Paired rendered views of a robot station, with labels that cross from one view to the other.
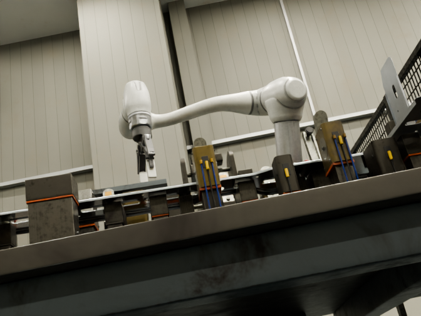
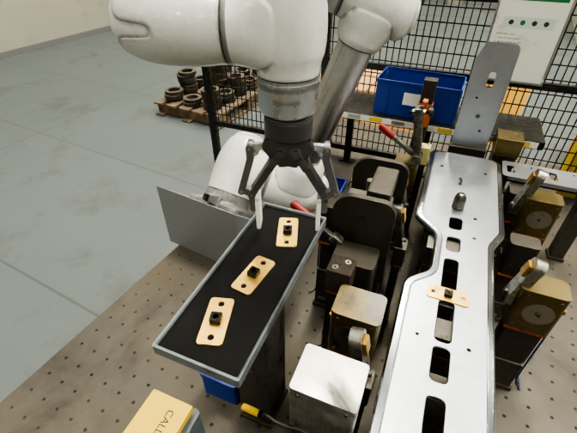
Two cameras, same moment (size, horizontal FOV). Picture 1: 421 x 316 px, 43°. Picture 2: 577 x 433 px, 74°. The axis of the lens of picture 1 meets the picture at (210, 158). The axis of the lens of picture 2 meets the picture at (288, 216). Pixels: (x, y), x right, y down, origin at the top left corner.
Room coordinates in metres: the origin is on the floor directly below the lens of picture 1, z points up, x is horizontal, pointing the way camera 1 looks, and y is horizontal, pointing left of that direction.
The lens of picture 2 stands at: (1.54, 0.73, 1.64)
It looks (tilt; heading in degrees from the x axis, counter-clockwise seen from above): 38 degrees down; 298
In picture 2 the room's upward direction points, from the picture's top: straight up
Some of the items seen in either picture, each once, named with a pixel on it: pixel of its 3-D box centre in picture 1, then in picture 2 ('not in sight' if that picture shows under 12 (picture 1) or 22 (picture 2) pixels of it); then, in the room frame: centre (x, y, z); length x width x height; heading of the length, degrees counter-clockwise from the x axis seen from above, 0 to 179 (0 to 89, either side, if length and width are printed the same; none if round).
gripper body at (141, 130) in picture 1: (142, 140); (288, 138); (1.80, 0.24, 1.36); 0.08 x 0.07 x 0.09; 25
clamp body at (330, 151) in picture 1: (346, 185); (525, 246); (1.31, -0.33, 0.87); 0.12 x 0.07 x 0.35; 6
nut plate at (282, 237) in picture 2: not in sight; (287, 230); (1.80, 0.24, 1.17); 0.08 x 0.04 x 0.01; 115
